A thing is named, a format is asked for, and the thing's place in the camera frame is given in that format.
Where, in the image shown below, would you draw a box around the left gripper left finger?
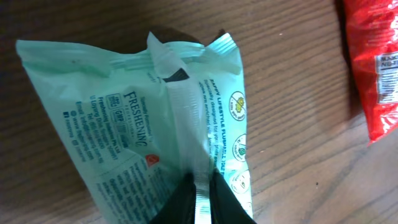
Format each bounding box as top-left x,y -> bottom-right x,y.
149,174 -> 196,224

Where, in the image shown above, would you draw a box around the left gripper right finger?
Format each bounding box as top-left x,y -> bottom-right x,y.
210,172 -> 256,224

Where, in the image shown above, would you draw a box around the light green wipes pack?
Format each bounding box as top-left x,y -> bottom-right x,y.
16,34 -> 253,223

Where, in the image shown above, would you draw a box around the red snack bag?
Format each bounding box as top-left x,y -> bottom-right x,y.
343,0 -> 397,143

